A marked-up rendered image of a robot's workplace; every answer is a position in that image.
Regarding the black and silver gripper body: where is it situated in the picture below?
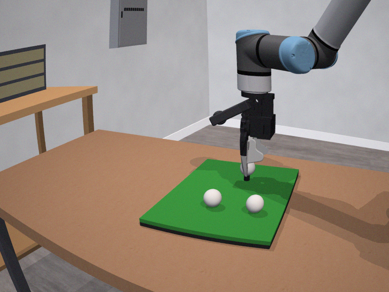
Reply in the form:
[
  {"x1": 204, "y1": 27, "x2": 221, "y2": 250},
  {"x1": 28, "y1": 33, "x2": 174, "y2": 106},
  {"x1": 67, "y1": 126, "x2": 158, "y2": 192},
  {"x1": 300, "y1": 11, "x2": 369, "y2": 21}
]
[{"x1": 240, "y1": 91, "x2": 276, "y2": 140}]

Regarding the green turf mat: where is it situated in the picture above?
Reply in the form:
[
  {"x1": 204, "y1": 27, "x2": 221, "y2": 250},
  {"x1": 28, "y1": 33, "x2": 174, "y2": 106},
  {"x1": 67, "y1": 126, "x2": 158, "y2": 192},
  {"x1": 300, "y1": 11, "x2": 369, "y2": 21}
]
[{"x1": 139, "y1": 159, "x2": 299, "y2": 249}]

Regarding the white ball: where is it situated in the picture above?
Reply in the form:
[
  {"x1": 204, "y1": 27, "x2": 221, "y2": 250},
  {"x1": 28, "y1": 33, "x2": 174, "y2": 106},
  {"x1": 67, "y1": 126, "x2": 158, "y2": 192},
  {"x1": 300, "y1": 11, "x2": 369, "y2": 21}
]
[
  {"x1": 240, "y1": 163, "x2": 255, "y2": 176},
  {"x1": 203, "y1": 189, "x2": 222, "y2": 207},
  {"x1": 246, "y1": 194, "x2": 264, "y2": 213}
]

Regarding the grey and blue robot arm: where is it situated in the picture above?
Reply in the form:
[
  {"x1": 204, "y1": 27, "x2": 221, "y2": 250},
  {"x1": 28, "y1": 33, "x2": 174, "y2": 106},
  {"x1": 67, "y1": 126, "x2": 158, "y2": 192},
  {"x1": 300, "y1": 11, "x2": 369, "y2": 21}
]
[{"x1": 209, "y1": 0, "x2": 371, "y2": 126}]

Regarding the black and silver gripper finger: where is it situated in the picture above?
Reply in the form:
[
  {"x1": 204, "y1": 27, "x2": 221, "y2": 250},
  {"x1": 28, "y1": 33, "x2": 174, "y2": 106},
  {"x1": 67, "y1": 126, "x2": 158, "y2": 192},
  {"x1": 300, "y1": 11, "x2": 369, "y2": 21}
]
[
  {"x1": 249, "y1": 136, "x2": 268, "y2": 155},
  {"x1": 240, "y1": 124, "x2": 264, "y2": 177}
]

